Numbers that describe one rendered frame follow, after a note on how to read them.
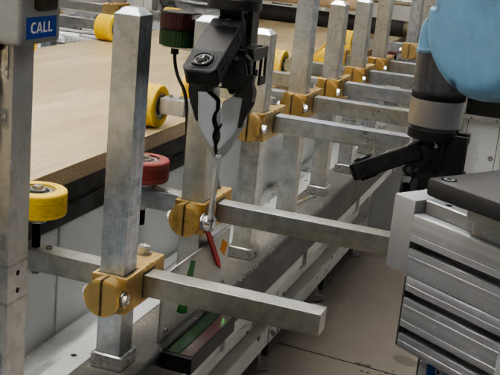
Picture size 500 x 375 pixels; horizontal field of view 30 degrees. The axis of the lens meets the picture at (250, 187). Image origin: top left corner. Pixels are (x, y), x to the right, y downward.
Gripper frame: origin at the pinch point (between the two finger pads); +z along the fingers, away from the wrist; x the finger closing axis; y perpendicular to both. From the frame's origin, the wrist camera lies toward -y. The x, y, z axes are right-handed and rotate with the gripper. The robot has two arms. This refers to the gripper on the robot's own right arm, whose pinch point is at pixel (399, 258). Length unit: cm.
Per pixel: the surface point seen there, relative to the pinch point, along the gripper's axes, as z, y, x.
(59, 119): -8, -69, 18
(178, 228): -0.6, -32.1, -8.6
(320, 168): 6, -31, 69
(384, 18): -25, -31, 119
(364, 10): -28, -31, 94
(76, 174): -6, -50, -8
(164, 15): -31.4, -37.6, -6.7
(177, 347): 12.4, -25.8, -20.6
